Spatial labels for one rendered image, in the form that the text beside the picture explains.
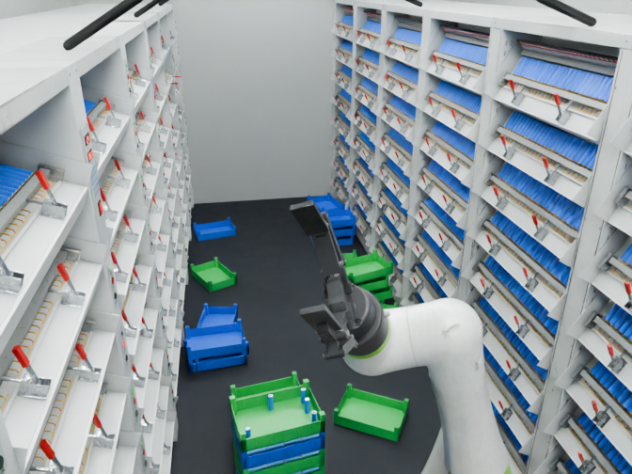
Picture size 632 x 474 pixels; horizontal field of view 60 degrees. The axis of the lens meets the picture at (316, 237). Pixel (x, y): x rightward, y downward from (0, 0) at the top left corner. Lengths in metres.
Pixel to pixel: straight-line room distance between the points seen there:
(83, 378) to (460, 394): 0.77
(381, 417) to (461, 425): 1.68
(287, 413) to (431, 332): 1.28
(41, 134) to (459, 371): 0.93
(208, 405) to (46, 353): 1.78
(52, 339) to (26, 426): 0.21
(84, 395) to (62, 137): 0.53
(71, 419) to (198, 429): 1.52
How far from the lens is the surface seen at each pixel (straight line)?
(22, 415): 0.95
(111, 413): 1.49
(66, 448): 1.15
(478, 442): 1.05
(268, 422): 2.07
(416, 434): 2.64
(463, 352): 0.90
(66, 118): 1.24
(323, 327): 0.63
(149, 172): 2.53
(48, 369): 1.03
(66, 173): 1.27
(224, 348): 2.92
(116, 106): 1.94
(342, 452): 2.53
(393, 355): 0.90
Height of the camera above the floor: 1.84
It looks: 25 degrees down
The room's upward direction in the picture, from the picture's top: straight up
